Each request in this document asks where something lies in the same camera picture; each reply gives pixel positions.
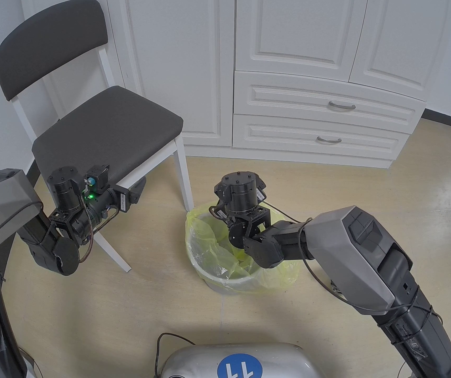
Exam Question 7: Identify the yellow plastic bag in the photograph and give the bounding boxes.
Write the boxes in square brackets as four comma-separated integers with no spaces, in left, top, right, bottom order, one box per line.
[185,201,300,295]

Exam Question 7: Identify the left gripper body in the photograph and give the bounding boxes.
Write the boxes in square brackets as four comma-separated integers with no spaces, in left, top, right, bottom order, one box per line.
[87,184,133,227]

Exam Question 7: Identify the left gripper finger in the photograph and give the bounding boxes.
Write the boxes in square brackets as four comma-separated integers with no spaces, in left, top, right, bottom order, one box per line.
[129,176,147,205]

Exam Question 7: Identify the white chair dark grey cushions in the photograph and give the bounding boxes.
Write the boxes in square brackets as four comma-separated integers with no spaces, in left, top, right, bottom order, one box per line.
[0,0,195,272]

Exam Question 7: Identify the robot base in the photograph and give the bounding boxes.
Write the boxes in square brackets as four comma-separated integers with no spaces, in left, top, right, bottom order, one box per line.
[162,342,323,378]

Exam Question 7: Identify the white wardrobe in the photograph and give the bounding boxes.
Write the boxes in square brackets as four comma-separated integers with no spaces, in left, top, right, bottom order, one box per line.
[18,0,451,170]

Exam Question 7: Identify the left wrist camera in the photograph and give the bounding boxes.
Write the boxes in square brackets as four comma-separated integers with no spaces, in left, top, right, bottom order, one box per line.
[85,164,111,194]

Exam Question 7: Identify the white trash bin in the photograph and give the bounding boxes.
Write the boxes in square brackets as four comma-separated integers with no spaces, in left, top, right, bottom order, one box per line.
[188,207,275,296]

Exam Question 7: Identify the black cable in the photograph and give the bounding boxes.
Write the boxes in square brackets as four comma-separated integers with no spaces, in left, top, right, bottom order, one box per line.
[154,332,197,377]

